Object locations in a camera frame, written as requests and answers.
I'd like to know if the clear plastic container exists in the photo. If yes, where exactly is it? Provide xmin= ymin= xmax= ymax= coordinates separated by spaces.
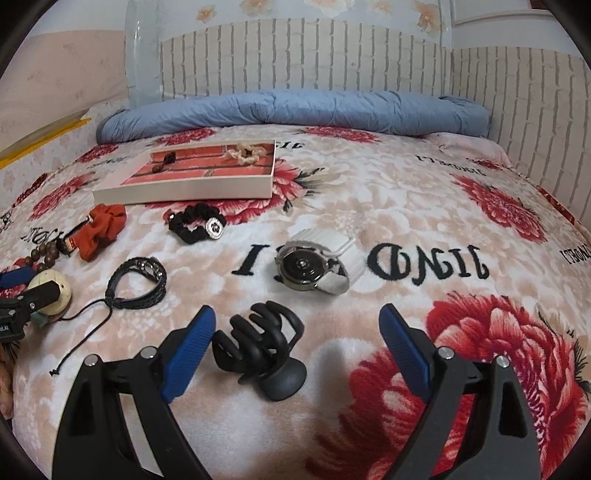
xmin=124 ymin=0 xmax=163 ymax=110

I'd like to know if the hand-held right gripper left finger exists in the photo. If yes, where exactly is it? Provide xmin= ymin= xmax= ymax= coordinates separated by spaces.
xmin=52 ymin=305 xmax=218 ymax=480

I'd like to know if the white band wristwatch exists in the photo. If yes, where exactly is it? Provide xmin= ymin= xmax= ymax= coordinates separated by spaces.
xmin=276 ymin=229 xmax=357 ymax=293

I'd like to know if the beige scrunchie in box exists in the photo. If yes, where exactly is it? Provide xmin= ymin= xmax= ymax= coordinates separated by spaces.
xmin=225 ymin=143 xmax=265 ymax=164

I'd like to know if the blue quilt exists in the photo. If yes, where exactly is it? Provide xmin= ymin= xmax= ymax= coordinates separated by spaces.
xmin=96 ymin=89 xmax=490 ymax=143

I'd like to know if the brick pattern headboard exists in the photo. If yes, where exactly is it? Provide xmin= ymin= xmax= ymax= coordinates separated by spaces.
xmin=159 ymin=15 xmax=452 ymax=103

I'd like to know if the black claw hair clip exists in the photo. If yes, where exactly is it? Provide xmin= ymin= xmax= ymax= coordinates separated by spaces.
xmin=211 ymin=301 xmax=308 ymax=402

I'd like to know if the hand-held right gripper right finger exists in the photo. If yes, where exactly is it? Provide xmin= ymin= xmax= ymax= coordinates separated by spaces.
xmin=378 ymin=303 xmax=542 ymax=480

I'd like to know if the person's left hand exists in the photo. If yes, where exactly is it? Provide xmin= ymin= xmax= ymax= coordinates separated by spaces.
xmin=0 ymin=348 xmax=16 ymax=418

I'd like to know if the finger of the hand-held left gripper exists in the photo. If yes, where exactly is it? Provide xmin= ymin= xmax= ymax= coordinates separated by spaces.
xmin=21 ymin=281 xmax=59 ymax=320
xmin=0 ymin=269 xmax=37 ymax=289

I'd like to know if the wooden bead bracelet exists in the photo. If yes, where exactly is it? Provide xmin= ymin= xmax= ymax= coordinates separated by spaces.
xmin=19 ymin=241 xmax=62 ymax=274

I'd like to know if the black braided cord bracelet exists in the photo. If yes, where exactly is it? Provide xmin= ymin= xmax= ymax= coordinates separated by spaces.
xmin=50 ymin=257 xmax=168 ymax=376

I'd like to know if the shallow box with brick lining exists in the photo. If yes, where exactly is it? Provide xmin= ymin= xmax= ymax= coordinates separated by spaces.
xmin=92 ymin=139 xmax=277 ymax=205

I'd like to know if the orange scrunchie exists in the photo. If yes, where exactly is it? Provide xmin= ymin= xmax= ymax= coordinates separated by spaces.
xmin=76 ymin=204 xmax=127 ymax=262

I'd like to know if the yellow strip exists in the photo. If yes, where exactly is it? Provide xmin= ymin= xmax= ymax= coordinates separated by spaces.
xmin=0 ymin=117 xmax=93 ymax=169

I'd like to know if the small red gold accessory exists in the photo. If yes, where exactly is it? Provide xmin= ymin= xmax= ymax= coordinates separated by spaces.
xmin=56 ymin=220 xmax=93 ymax=256

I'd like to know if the black scrunchie with charm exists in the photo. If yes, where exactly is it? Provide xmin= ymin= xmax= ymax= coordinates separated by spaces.
xmin=168 ymin=202 xmax=227 ymax=244

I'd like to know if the floral printed blanket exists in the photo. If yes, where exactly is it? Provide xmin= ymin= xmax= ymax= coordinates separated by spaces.
xmin=0 ymin=104 xmax=591 ymax=480

